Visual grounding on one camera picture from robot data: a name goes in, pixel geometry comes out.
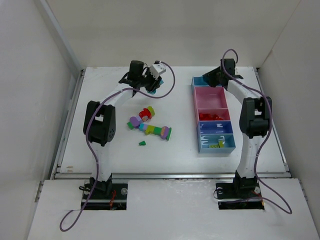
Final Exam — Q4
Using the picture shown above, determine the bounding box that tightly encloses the red green turquoise lego stack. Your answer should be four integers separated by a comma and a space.
147, 79, 164, 95

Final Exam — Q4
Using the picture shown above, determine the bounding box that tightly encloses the red angular lego piece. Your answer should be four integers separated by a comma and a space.
199, 113, 213, 121

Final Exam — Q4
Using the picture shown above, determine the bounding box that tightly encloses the blue and pink sorting tray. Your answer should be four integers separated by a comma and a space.
191, 76, 236, 155

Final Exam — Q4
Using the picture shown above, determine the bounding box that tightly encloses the lime green lego brick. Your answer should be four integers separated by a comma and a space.
209, 144, 220, 149

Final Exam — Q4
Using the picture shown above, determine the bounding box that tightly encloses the red lego cluster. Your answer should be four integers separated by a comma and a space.
211, 114, 224, 121

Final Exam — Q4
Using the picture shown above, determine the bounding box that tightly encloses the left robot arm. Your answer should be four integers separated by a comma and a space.
83, 60, 166, 194

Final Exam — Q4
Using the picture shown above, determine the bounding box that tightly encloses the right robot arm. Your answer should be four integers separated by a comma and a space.
202, 58, 272, 198

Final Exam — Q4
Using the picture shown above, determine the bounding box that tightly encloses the purple round lego piece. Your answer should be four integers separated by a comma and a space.
127, 115, 143, 130

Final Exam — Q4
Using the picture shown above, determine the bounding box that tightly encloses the long multicolour lego stack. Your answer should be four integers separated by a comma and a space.
138, 123, 162, 136

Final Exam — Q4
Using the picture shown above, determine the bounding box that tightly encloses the purple flower lego piece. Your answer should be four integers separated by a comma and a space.
160, 126, 172, 141

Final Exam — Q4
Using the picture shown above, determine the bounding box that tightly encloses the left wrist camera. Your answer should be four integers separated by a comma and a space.
149, 63, 166, 79

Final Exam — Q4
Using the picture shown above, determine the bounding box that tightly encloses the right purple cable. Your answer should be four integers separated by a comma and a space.
213, 48, 293, 215

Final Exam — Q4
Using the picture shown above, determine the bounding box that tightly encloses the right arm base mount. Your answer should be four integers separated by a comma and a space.
215, 182, 265, 210

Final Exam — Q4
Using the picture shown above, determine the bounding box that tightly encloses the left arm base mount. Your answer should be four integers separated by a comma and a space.
84, 183, 128, 211

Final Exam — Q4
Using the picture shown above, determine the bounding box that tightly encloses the aluminium front rail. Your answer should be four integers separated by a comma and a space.
51, 171, 292, 180

